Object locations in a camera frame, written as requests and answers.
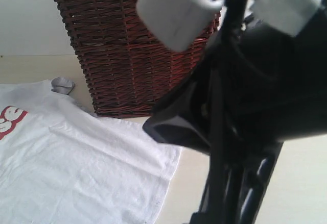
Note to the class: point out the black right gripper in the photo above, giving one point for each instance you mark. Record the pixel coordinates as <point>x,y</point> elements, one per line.
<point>274,69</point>

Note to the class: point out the white t-shirt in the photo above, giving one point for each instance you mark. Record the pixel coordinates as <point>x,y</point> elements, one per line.
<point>60,164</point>

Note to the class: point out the grey sock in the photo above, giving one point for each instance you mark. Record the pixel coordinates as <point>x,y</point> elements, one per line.
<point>62,85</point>

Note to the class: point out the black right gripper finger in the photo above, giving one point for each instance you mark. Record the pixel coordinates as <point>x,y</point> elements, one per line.
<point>187,116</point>
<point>236,194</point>

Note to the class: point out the dark red wicker basket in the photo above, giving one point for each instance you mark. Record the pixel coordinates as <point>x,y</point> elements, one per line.
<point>127,70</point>

